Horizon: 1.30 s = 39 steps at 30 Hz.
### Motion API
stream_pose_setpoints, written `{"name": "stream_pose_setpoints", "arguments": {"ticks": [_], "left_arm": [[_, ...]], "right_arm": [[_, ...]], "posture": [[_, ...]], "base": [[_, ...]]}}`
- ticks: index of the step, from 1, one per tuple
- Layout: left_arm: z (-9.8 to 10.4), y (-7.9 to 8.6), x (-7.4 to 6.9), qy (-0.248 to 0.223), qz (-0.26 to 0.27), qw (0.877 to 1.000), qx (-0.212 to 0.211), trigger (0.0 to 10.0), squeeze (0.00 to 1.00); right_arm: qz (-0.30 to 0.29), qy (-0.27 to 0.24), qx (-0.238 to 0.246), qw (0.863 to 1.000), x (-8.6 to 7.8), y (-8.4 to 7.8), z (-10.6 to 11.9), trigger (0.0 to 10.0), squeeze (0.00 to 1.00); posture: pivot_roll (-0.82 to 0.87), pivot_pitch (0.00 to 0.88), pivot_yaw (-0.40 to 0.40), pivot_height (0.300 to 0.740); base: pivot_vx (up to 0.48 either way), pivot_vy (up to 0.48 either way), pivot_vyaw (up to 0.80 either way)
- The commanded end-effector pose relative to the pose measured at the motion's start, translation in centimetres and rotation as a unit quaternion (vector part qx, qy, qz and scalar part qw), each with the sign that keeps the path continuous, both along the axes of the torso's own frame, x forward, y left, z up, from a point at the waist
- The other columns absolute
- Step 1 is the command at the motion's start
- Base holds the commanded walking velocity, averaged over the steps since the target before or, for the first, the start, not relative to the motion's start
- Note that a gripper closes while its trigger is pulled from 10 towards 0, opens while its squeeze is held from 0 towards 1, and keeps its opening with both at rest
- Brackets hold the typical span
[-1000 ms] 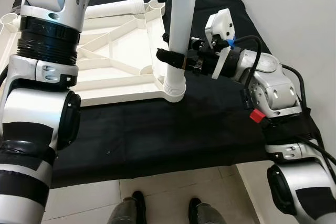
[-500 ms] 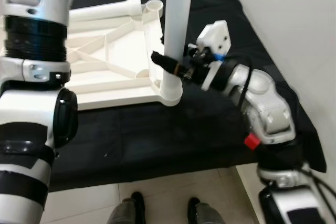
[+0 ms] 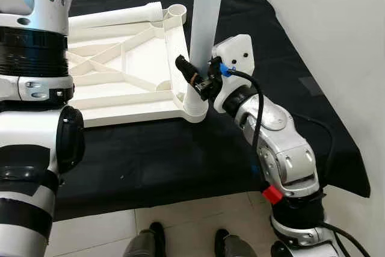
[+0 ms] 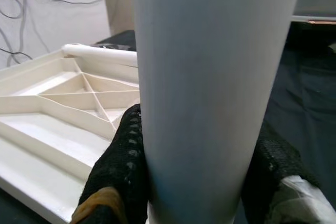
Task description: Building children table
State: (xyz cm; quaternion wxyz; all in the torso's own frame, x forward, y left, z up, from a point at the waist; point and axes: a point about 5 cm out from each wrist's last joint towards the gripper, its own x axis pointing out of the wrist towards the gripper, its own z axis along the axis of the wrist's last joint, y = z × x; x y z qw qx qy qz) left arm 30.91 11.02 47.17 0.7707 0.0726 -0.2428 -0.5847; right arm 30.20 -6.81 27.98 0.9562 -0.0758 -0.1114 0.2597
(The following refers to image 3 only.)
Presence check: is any grey robot leg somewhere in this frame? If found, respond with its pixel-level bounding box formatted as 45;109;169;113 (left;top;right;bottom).
215;229;259;257
123;222;166;257

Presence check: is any grey robot left leg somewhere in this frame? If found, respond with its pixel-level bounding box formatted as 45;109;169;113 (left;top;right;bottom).
123;222;166;257

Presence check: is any clear tape strip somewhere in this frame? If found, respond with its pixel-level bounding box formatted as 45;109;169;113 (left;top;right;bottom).
299;76;322;96

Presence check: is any white plastic table top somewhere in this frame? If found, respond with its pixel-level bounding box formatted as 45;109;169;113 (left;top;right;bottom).
65;4;210;129

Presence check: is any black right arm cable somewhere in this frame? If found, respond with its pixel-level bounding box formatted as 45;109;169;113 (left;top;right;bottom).
224;69;265;176

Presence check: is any red connector block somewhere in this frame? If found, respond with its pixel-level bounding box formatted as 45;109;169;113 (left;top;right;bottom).
262;185;283;205

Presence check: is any grey robot right leg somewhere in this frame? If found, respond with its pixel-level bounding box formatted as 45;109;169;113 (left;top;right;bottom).
215;229;259;257

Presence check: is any black tablecloth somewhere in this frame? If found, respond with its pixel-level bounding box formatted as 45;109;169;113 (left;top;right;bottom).
51;0;372;221

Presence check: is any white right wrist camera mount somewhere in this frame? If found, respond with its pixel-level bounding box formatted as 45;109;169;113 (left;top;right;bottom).
211;34;254;113

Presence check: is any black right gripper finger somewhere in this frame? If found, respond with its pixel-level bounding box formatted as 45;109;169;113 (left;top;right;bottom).
175;55;200;86

